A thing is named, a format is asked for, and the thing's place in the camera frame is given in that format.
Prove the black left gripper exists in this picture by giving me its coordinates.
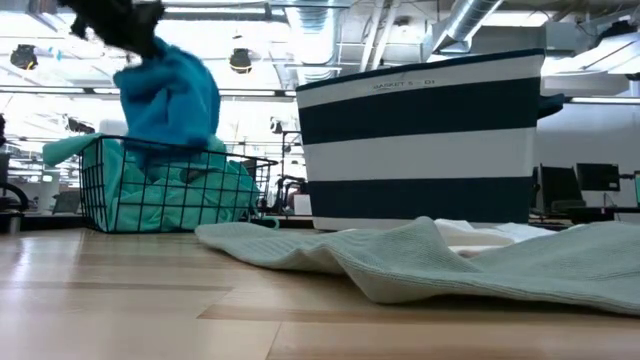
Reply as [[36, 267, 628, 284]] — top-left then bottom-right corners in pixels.
[[57, 0, 166, 57]]

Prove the turquoise fleece cloth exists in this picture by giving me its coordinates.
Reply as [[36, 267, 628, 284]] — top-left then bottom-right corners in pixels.
[[112, 35, 222, 169]]

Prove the black ceiling spotlight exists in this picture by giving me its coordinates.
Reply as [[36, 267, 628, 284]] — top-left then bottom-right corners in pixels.
[[9, 43, 39, 71], [228, 48, 254, 75]]

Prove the navy white striped fabric bin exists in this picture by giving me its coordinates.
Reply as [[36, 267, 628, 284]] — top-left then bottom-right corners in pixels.
[[294, 48, 566, 232]]

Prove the grey-green knit cloth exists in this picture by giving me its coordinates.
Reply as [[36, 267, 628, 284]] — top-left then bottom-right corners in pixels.
[[194, 215, 640, 317]]

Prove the white cloth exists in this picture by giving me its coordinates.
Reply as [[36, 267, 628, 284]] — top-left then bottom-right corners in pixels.
[[433, 218, 557, 254]]

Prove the black office monitor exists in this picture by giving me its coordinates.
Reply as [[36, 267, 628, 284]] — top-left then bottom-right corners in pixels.
[[538, 164, 585, 214], [575, 162, 621, 193]]

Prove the black wire basket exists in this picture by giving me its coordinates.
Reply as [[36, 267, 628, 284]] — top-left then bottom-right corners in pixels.
[[78, 134, 280, 235]]

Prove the black metal table frame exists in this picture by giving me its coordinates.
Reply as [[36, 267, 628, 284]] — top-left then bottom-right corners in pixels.
[[0, 214, 314, 232]]

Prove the silver ventilation duct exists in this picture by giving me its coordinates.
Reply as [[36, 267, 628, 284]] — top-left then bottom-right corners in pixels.
[[432, 0, 504, 54]]

